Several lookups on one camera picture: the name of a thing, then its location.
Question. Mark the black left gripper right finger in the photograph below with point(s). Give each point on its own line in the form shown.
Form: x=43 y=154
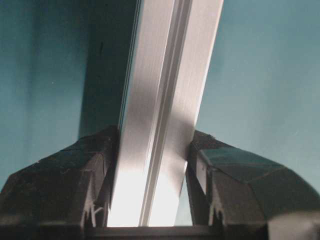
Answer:
x=244 y=196

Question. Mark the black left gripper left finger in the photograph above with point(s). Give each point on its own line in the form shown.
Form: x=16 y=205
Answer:
x=60 y=196

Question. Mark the silver aluminium extrusion rail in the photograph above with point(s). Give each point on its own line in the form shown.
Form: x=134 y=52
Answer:
x=170 y=55

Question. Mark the teal table mat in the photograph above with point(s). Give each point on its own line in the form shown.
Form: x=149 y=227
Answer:
x=63 y=68

